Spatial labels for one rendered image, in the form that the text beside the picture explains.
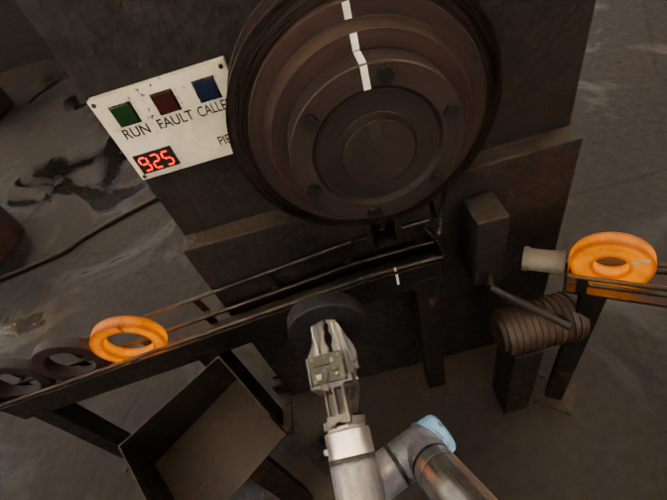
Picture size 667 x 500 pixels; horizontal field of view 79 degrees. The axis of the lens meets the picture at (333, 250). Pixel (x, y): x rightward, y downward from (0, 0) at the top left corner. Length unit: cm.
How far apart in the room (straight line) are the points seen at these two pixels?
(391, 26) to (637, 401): 142
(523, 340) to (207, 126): 89
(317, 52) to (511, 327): 80
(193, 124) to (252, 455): 70
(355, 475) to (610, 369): 121
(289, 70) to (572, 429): 138
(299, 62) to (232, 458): 81
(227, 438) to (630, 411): 125
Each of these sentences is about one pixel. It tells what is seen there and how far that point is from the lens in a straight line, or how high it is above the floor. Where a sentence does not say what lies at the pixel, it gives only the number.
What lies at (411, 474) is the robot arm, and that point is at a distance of 80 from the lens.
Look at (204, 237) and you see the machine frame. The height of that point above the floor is 87.
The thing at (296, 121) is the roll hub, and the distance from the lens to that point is 61.
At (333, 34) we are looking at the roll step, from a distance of 63.
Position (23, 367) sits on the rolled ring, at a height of 69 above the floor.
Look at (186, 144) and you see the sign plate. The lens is 89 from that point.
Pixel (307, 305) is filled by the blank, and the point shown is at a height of 90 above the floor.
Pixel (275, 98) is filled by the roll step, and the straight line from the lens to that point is 65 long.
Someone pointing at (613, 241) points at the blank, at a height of 78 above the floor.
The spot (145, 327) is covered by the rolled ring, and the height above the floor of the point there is 73.
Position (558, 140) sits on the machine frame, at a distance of 108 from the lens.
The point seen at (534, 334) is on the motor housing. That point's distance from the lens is 115.
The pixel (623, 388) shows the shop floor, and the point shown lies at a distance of 172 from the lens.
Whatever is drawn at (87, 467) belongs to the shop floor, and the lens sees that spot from 205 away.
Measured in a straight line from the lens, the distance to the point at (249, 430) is 102.
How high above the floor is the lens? 149
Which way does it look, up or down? 46 degrees down
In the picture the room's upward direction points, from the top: 19 degrees counter-clockwise
